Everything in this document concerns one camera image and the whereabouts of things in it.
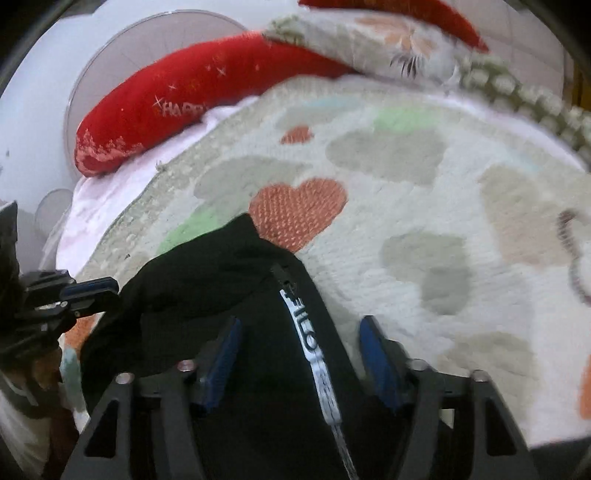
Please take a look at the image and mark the small round white fan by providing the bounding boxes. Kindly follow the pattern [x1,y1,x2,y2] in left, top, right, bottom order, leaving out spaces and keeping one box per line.
[34,188,73,239]

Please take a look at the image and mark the round pale headboard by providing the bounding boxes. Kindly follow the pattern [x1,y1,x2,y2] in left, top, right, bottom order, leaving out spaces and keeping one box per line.
[63,9,246,176]

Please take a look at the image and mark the white pink bed sheet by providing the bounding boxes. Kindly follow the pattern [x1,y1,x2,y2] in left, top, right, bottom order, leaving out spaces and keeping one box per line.
[39,96,257,276]

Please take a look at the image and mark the floral grey pillow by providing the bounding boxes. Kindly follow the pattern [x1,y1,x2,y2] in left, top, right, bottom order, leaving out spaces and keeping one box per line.
[263,9,469,86]

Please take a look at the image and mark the heart pattern quilt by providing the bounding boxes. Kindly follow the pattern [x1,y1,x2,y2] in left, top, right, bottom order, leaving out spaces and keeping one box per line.
[74,77,590,445]

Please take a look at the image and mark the long red bolster pillow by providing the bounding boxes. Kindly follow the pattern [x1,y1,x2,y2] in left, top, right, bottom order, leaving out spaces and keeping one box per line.
[74,32,351,177]

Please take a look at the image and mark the olive white spotted pillow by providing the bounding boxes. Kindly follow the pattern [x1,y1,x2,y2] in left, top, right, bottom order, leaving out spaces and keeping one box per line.
[459,53,590,168]

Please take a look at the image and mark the black pants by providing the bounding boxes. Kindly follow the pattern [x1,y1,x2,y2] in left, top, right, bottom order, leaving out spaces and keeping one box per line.
[80,215,398,479]

